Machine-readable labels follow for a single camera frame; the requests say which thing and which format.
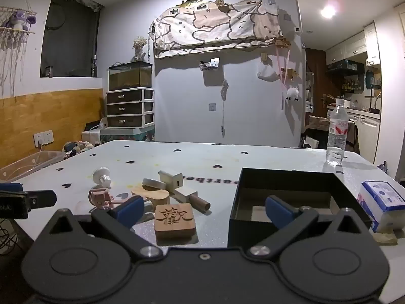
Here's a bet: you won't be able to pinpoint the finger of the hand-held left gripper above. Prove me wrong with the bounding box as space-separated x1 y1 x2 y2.
25 189 58 211

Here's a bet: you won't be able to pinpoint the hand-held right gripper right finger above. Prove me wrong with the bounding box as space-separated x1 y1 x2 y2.
250 195 371 260

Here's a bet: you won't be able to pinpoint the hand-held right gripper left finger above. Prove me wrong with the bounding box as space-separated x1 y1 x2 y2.
38 195 162 260

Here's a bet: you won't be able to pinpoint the light wooden oval block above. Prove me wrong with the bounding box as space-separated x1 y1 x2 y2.
131 187 171 208

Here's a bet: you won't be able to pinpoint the black cardboard box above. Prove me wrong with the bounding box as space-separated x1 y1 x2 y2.
228 167 373 249

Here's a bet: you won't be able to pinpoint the pink plastic toy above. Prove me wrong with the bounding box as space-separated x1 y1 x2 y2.
89 187 134 210

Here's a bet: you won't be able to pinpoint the carved square wooden block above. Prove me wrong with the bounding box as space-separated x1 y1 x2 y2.
154 203 197 240

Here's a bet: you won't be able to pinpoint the clear plastic storage bin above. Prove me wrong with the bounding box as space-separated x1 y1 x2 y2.
0 150 67 184

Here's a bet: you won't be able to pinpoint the white plastic spool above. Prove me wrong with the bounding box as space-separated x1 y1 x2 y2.
92 167 112 187

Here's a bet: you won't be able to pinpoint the pile of plush toys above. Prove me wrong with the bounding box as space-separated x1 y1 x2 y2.
63 140 96 156

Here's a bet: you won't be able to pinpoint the white appliance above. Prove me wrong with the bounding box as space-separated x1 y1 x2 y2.
82 117 108 145

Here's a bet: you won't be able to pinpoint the clear water bottle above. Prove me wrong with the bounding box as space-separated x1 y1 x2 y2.
326 98 349 166

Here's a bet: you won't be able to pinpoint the white plastic drawer unit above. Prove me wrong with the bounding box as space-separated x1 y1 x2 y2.
106 88 155 127

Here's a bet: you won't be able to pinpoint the blue white tissue pack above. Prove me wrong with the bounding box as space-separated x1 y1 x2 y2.
357 180 405 233

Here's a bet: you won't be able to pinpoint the white kitchen counter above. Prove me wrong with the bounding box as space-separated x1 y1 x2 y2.
346 106 382 165

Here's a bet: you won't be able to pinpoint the glass fish tank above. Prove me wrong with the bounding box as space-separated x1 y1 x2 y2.
108 62 153 91

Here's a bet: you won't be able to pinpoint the hanging white bag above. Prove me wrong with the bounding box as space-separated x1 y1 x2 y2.
256 62 279 82

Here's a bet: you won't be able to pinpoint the pink ribbons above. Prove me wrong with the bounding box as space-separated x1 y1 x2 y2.
275 46 293 87

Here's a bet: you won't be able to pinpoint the dried flowers in vase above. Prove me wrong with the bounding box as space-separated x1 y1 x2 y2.
131 36 149 63

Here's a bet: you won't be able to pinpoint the purple plush toy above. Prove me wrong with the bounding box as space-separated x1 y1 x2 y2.
3 9 38 31

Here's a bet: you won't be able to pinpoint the printed cartoon cloth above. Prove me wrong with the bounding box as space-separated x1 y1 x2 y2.
151 0 284 58

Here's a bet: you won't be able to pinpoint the ceiling spotlight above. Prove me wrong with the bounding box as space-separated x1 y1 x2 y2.
319 5 337 20

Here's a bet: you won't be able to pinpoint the black cable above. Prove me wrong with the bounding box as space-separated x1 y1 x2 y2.
0 218 30 256

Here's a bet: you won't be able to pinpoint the white double wall socket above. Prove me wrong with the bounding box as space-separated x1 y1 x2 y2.
33 130 54 148

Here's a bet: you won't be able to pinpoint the hanging white cable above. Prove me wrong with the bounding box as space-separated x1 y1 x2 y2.
219 81 229 137

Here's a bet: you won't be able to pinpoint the macrame wall hanger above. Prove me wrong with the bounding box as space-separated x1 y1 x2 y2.
0 6 37 99

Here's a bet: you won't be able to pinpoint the wall clip holder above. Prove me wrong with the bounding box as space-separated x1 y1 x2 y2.
199 58 221 71

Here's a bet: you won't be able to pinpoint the white kitchen wall cabinet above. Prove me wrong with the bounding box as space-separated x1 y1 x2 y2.
325 22 382 68

